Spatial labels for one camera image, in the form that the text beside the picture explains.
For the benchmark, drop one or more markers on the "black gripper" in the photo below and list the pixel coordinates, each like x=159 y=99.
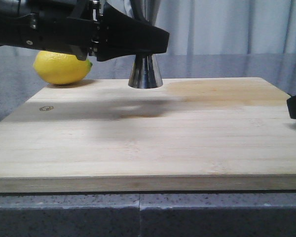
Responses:
x=65 y=26

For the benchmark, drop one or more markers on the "steel jigger measuring cup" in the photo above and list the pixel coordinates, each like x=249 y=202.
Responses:
x=145 y=72

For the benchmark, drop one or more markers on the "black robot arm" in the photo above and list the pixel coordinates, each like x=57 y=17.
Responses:
x=10 y=21

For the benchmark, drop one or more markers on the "yellow lemon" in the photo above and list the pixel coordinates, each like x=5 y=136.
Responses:
x=60 y=69

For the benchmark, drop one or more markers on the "wooden cutting board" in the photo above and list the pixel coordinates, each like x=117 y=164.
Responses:
x=188 y=135

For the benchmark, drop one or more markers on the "grey curtain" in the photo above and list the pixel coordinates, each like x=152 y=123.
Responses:
x=224 y=26

